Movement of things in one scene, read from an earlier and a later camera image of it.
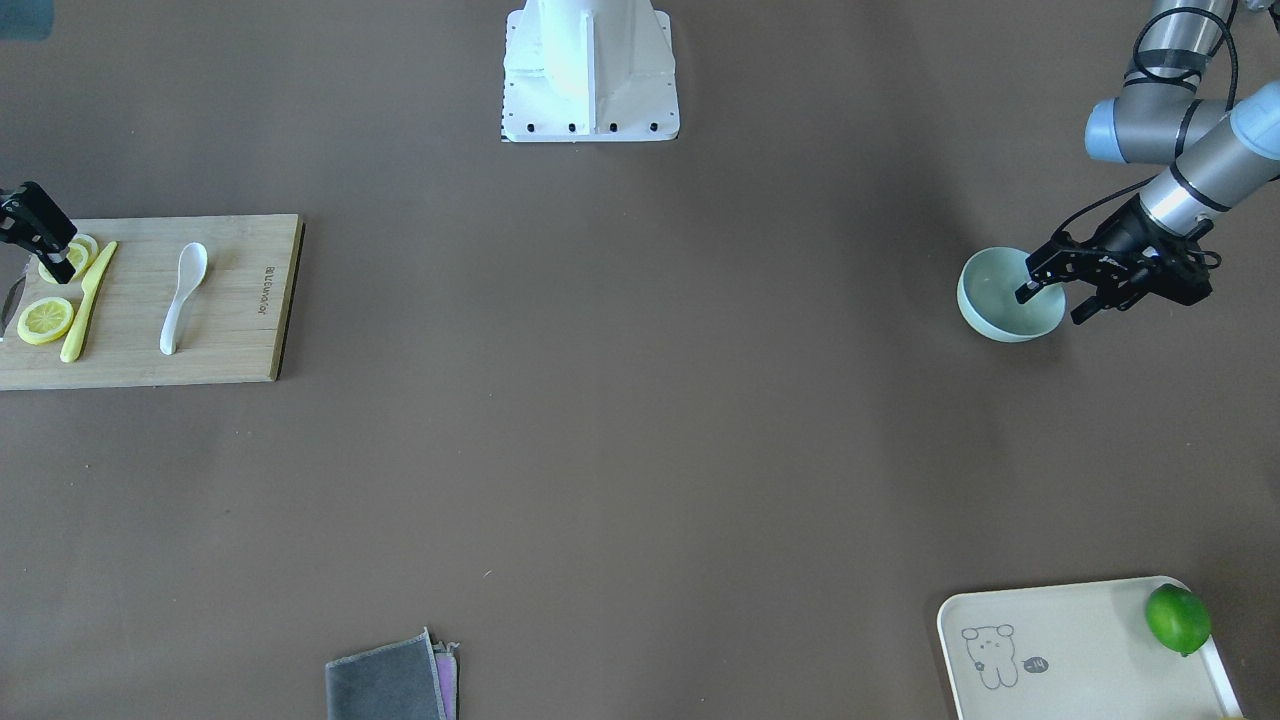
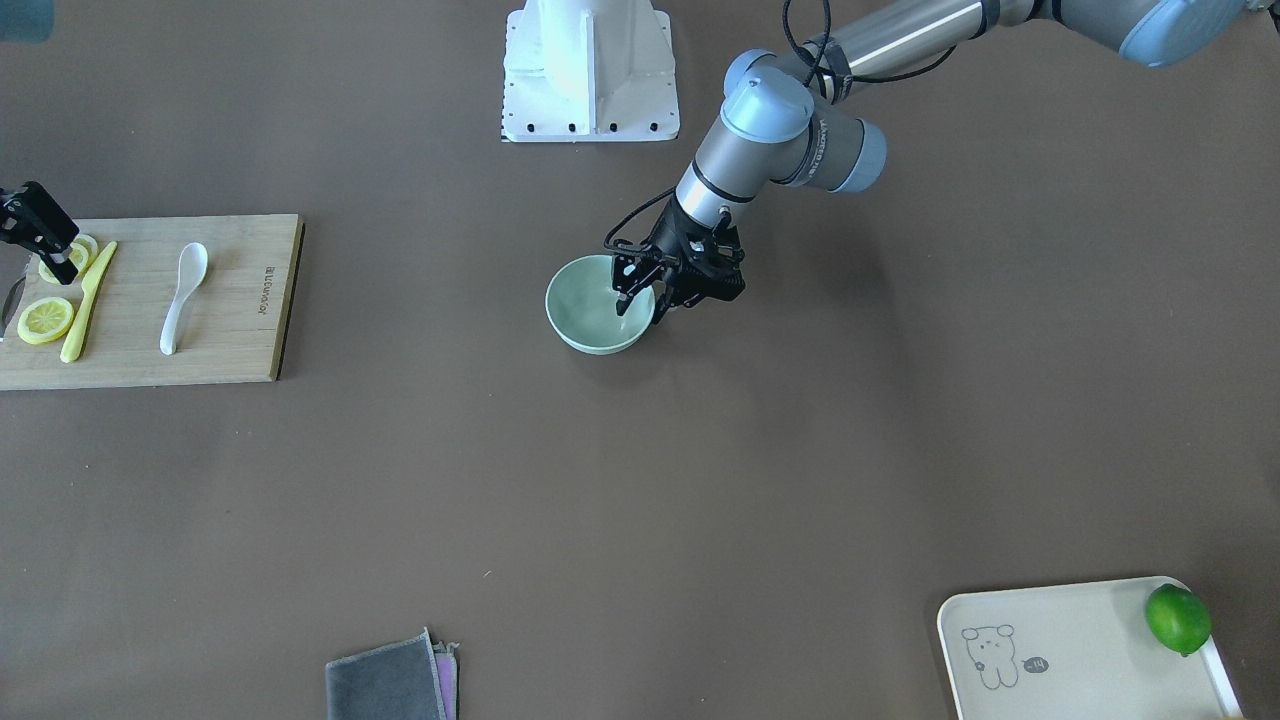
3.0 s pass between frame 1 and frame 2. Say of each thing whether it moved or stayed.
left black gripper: moved
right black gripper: stayed
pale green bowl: moved
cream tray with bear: stayed
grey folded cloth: stayed
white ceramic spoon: stayed
